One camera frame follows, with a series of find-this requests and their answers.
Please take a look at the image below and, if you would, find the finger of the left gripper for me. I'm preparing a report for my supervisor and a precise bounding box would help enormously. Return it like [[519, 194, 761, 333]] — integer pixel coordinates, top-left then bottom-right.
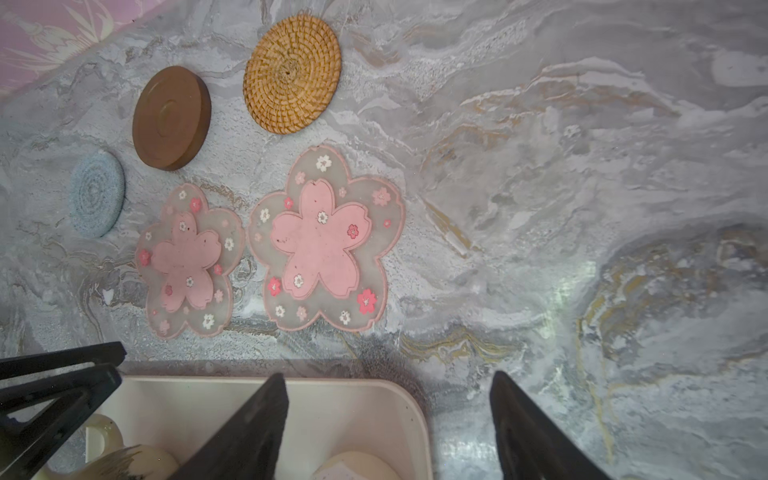
[[1, 342, 126, 479]]

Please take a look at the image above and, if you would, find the yellow-green mug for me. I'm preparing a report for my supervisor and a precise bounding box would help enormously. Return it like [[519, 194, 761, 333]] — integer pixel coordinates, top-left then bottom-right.
[[32, 414, 179, 480]]

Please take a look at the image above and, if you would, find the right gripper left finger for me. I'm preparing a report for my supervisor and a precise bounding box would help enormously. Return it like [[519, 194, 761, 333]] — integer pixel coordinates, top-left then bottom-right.
[[171, 373, 289, 480]]

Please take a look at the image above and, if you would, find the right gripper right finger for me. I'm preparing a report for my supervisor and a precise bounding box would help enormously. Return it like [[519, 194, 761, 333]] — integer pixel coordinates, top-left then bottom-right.
[[489, 371, 609, 480]]

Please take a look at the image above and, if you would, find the rattan woven round coaster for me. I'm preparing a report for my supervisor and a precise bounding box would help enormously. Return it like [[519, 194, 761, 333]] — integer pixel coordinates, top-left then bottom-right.
[[243, 13, 342, 135]]

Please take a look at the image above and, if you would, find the pink flower coaster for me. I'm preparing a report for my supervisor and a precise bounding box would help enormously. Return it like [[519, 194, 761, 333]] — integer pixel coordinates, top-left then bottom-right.
[[247, 145, 405, 332], [135, 183, 246, 339]]

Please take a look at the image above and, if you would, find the beige serving tray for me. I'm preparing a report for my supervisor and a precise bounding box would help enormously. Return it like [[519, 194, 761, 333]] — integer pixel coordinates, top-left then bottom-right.
[[98, 376, 433, 479]]

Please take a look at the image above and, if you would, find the brown wooden round coaster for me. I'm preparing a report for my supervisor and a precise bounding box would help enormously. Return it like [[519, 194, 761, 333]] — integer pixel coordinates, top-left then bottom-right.
[[132, 66, 211, 171]]

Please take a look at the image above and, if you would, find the blue woven round coaster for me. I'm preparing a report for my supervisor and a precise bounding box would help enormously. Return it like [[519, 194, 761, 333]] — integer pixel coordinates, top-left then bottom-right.
[[69, 151, 125, 238]]

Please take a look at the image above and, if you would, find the lavender white mug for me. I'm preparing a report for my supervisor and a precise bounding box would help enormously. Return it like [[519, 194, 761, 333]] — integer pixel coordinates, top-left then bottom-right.
[[311, 451, 401, 480]]

